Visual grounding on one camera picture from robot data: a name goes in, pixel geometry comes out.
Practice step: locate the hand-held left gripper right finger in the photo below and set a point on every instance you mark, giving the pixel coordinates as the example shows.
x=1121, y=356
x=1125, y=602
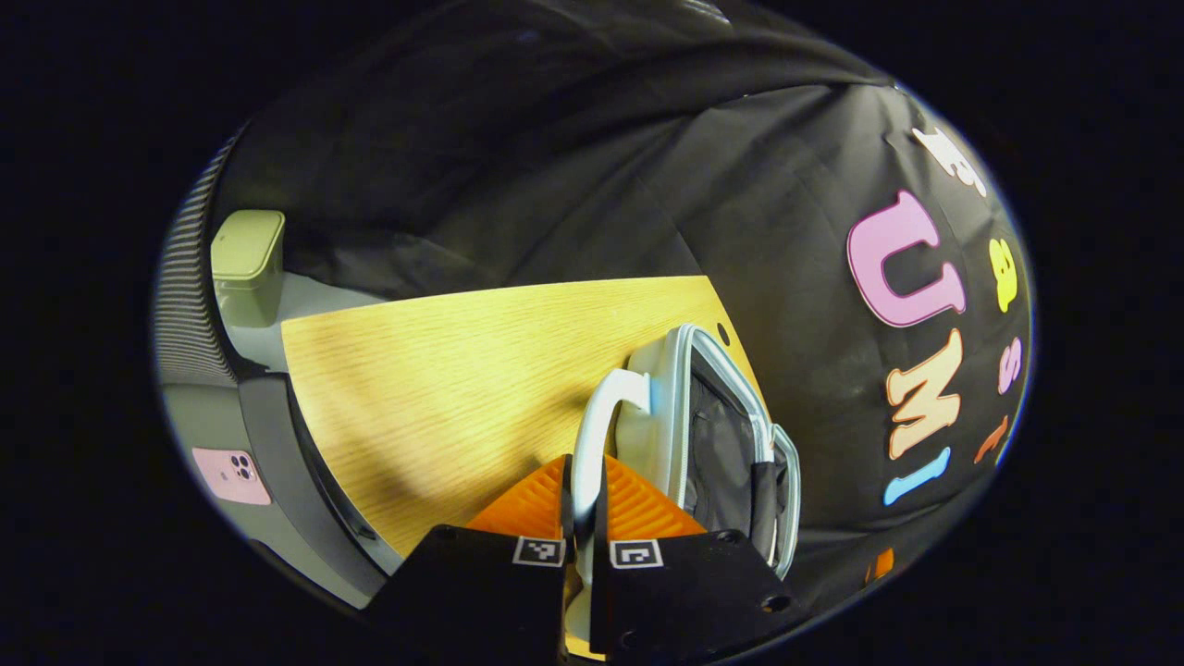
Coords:
x=601, y=513

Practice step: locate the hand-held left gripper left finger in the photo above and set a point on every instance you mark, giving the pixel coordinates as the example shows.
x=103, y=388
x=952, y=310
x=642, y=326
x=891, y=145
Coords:
x=566, y=504

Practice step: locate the pale blue suitcase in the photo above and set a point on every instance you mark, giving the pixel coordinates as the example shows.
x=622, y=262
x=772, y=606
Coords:
x=661, y=416

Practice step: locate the pink smartphone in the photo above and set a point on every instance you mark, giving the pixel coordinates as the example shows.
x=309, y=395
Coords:
x=231, y=476

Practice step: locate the black backdrop cloth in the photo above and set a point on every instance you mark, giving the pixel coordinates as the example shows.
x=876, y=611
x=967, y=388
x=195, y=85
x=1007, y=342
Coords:
x=555, y=166

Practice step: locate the grey side table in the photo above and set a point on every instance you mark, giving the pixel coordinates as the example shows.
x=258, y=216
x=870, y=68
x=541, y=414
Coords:
x=222, y=416

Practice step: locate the pale green storage box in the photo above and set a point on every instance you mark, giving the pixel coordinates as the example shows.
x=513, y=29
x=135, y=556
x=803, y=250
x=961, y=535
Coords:
x=245, y=259

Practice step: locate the grey striped cloth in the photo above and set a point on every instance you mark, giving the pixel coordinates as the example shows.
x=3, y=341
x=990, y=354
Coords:
x=190, y=305

